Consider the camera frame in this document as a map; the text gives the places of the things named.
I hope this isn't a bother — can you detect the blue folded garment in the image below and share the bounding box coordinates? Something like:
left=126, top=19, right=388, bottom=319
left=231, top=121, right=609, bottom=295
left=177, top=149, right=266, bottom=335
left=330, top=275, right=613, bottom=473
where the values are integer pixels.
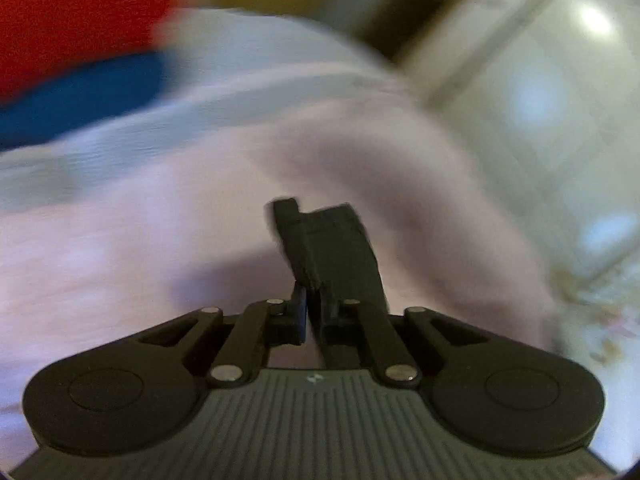
left=0, top=52, right=172, bottom=152

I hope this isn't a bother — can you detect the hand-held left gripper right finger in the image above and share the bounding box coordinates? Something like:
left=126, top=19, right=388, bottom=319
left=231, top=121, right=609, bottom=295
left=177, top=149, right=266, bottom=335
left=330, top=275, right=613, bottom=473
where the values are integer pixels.
left=299, top=203, right=497, bottom=389

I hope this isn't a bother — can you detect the pink and blue bed cover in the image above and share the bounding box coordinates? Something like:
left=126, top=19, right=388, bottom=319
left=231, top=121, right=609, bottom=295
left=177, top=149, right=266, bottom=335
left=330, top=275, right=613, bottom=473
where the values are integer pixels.
left=0, top=9, right=558, bottom=476

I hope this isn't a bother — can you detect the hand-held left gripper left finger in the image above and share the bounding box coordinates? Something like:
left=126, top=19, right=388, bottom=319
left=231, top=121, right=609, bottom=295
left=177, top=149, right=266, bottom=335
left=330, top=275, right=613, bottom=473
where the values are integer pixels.
left=134, top=199, right=309, bottom=389

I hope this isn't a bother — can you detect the red folded garment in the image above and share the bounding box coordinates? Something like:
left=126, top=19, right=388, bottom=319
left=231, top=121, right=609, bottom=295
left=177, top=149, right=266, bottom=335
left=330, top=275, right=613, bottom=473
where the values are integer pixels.
left=0, top=0, right=182, bottom=107

